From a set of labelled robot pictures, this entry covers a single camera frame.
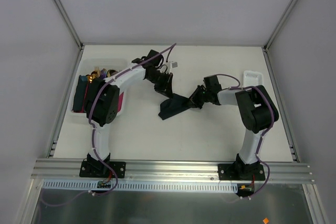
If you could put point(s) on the small white perforated tray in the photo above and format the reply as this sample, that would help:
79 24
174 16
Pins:
252 78

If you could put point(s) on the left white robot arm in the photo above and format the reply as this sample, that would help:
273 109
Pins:
103 102

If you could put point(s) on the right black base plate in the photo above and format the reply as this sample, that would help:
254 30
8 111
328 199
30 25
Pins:
245 172

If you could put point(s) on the dark navy paper napkin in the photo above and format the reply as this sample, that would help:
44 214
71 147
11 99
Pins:
173 106

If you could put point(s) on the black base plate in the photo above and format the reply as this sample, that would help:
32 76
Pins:
89 171
245 172

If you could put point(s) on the pink rolled napkin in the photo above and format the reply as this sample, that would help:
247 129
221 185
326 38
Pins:
120 103

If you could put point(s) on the dark rolled napkin left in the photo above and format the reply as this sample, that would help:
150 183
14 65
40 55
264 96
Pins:
80 94

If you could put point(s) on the white plastic basket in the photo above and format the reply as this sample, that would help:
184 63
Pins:
87 66

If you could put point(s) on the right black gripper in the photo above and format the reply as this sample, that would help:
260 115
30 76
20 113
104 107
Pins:
198 96

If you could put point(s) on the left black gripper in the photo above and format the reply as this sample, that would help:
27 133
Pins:
165 84

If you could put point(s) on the aluminium mounting rail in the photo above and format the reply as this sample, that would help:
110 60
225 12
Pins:
172 171

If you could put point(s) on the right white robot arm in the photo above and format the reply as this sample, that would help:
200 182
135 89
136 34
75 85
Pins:
258 114

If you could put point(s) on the white slotted cable duct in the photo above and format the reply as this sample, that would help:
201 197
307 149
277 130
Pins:
97 185

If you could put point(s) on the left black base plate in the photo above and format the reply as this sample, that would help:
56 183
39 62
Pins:
89 171

